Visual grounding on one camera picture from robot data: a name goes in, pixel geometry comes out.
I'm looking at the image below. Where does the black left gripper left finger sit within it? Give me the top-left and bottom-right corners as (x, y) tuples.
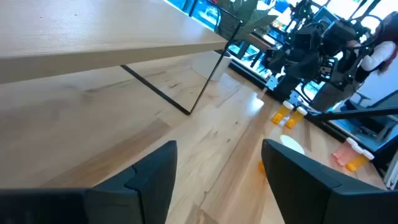
(84, 140), (178, 224)

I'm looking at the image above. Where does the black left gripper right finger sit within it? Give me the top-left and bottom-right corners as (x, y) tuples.
(261, 139), (355, 224)

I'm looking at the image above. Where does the person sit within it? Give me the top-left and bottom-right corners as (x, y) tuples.
(310, 11), (398, 113)

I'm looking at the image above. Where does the green snake plant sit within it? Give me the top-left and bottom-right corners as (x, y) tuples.
(217, 0), (278, 42)

